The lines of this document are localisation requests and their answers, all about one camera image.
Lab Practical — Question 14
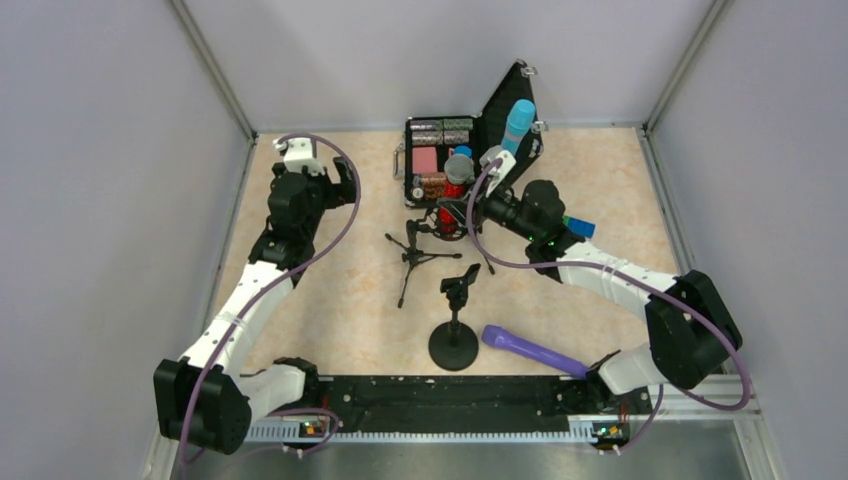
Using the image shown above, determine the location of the black tripod microphone stand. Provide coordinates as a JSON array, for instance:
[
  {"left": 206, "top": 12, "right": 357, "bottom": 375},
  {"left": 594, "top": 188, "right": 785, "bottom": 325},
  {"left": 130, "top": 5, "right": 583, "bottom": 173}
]
[{"left": 465, "top": 191, "right": 508, "bottom": 275}]

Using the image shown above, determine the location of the red glitter microphone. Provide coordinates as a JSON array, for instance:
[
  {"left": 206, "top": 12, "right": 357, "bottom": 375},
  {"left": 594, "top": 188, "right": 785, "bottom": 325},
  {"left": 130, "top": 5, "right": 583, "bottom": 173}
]
[{"left": 437, "top": 153, "right": 475, "bottom": 234}]

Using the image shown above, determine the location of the black tripod stand with pop filter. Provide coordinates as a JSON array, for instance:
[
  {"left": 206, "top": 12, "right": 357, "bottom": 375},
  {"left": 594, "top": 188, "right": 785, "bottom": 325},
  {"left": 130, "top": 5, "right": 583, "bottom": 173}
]
[{"left": 384, "top": 201, "right": 468, "bottom": 310}]

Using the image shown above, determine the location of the cyan toy microphone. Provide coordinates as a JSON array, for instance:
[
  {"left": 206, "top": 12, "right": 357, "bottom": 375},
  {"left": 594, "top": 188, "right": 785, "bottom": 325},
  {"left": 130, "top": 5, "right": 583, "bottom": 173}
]
[{"left": 500, "top": 99, "right": 536, "bottom": 156}]

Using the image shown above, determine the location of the purple toy microphone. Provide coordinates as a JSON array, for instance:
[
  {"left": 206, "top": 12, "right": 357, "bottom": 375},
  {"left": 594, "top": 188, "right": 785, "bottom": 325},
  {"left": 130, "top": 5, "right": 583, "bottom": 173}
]
[{"left": 482, "top": 325, "right": 589, "bottom": 379}]

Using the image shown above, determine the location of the black round base microphone stand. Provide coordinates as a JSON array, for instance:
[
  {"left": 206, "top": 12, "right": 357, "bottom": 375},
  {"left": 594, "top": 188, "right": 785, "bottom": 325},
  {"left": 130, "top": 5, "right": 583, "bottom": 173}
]
[{"left": 428, "top": 263, "right": 481, "bottom": 372}]

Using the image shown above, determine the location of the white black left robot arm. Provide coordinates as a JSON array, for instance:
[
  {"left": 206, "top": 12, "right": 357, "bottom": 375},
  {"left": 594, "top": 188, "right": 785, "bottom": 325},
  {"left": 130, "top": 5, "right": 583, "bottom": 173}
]
[{"left": 153, "top": 156, "right": 360, "bottom": 454}]

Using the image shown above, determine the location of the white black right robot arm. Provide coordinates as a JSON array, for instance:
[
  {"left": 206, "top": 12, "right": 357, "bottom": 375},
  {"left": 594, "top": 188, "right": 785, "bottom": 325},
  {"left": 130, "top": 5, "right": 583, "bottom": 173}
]
[{"left": 437, "top": 180, "right": 750, "bottom": 395}]

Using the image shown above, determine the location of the blue dealer chip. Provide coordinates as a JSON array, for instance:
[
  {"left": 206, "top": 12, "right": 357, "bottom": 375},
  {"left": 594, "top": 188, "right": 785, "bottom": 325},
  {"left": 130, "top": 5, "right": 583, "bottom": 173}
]
[{"left": 453, "top": 145, "right": 473, "bottom": 158}]

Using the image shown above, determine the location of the pink card deck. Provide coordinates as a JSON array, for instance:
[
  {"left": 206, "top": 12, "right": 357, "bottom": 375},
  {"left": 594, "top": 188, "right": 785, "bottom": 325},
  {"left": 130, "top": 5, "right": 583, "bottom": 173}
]
[{"left": 411, "top": 146, "right": 438, "bottom": 174}]

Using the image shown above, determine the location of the black aluminium poker chip case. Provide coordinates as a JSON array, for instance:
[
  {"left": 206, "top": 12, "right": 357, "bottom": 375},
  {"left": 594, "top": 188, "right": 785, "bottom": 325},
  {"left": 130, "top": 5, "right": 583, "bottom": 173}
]
[{"left": 393, "top": 59, "right": 537, "bottom": 209}]

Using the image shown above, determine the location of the colourful toy brick train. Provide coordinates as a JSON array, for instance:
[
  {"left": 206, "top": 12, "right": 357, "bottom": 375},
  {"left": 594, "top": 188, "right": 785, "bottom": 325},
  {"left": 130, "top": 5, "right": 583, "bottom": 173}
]
[{"left": 563, "top": 216, "right": 596, "bottom": 239}]

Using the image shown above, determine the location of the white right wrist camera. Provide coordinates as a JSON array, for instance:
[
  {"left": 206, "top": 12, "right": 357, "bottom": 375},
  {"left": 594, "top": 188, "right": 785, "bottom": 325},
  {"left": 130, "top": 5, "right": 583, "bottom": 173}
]
[{"left": 480, "top": 145, "right": 517, "bottom": 198}]

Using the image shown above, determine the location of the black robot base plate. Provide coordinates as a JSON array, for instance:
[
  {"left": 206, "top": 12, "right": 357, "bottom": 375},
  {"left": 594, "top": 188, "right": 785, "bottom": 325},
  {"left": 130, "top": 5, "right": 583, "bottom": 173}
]
[{"left": 292, "top": 375, "right": 653, "bottom": 434}]

